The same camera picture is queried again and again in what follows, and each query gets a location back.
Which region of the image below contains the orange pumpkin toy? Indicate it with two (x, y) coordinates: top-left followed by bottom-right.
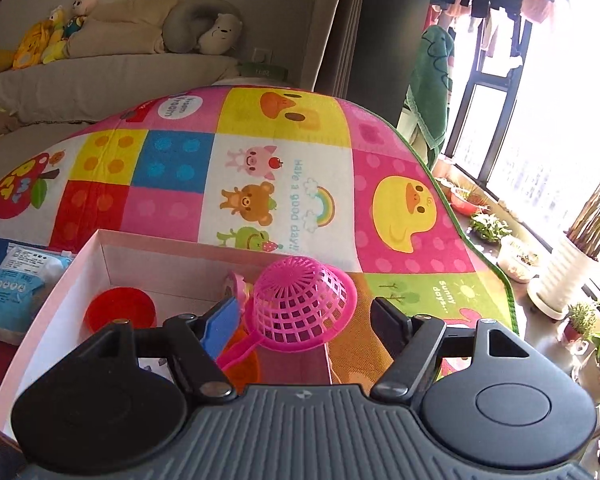
(221, 325), (261, 394)

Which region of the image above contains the red plastic lid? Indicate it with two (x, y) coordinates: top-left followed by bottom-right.
(83, 287), (157, 333)

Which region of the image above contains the pink plastic strainer toy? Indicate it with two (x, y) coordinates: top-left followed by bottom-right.
(216, 256), (358, 370)

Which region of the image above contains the blue tissue pack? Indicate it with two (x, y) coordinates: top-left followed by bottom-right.
(0, 243), (74, 346)

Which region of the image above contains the pink cardboard box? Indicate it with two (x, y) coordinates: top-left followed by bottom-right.
(0, 230), (280, 444)

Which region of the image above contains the white plant pot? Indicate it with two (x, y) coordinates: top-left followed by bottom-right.
(527, 234), (597, 321)

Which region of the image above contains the small potted plant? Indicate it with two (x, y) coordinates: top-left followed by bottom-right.
(564, 302), (596, 344)

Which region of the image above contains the colourful cartoon play mat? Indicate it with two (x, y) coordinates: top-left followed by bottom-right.
(0, 86), (517, 386)

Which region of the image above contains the green dinosaur towel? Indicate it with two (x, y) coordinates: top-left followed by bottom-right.
(404, 25), (454, 170)

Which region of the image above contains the beige sofa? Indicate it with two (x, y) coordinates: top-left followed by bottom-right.
(0, 53), (238, 177)

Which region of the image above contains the white bear plush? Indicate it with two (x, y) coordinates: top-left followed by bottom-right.
(198, 13), (242, 55)

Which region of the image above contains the grey neck pillow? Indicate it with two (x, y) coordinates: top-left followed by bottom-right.
(162, 0), (242, 54)

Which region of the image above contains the beige pillow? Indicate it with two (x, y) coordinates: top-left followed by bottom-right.
(65, 0), (180, 58)

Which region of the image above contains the cartoon boy doll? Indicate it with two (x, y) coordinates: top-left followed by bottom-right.
(42, 0), (98, 64)

